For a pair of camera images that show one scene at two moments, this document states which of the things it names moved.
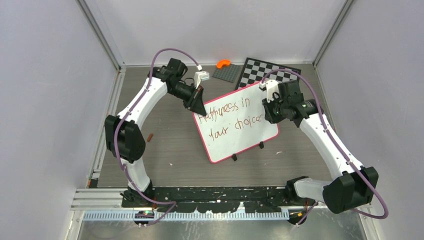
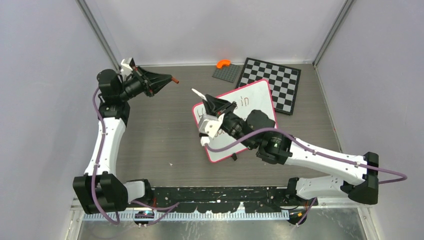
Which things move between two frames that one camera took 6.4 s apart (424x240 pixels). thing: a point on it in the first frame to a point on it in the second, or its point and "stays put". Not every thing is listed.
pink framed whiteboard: [235, 123] stays put
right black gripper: [269, 115] to [214, 105]
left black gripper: [198, 105] to [155, 82]
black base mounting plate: [220, 199] stays put
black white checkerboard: [254, 71] stays put
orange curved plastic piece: [220, 63] stays put
